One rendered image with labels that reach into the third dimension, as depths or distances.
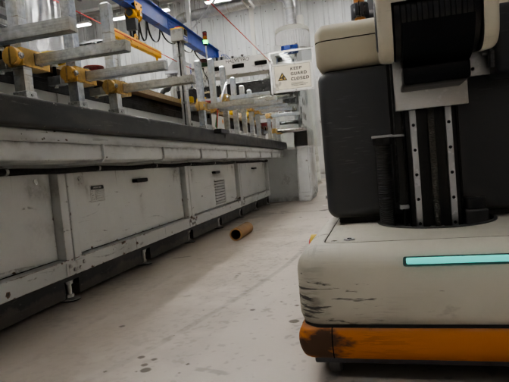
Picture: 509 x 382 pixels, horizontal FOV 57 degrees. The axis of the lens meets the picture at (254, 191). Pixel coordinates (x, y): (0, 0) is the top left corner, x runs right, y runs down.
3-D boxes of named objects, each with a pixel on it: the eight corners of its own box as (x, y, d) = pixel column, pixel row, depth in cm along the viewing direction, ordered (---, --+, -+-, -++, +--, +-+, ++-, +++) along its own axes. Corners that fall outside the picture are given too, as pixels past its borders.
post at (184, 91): (192, 126, 255) (185, 42, 252) (189, 126, 250) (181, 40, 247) (185, 127, 256) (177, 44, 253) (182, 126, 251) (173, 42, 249)
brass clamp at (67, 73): (98, 86, 164) (97, 71, 164) (75, 79, 151) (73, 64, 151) (82, 88, 166) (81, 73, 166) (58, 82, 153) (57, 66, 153)
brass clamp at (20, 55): (52, 71, 140) (50, 54, 140) (20, 63, 127) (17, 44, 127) (34, 74, 142) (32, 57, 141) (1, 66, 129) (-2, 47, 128)
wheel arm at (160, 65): (169, 73, 155) (167, 60, 154) (164, 70, 151) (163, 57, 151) (54, 89, 165) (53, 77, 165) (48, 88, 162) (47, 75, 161)
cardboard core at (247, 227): (252, 221, 322) (241, 227, 293) (253, 233, 323) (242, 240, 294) (241, 222, 324) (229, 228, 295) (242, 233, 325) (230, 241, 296)
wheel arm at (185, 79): (195, 86, 179) (195, 74, 179) (192, 84, 176) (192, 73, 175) (95, 99, 189) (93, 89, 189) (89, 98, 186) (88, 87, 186)
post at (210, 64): (220, 133, 304) (213, 58, 301) (218, 133, 300) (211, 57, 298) (215, 133, 305) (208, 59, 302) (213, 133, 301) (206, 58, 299)
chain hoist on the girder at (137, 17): (148, 41, 788) (145, 11, 786) (138, 36, 756) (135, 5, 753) (134, 43, 794) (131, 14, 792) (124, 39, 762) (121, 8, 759)
